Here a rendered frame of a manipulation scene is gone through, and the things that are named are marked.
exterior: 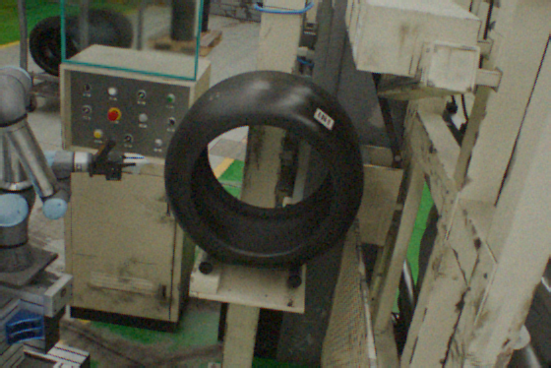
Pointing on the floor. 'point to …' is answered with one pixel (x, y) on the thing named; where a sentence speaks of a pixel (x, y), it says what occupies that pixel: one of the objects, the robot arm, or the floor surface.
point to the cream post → (262, 164)
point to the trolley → (41, 54)
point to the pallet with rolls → (208, 32)
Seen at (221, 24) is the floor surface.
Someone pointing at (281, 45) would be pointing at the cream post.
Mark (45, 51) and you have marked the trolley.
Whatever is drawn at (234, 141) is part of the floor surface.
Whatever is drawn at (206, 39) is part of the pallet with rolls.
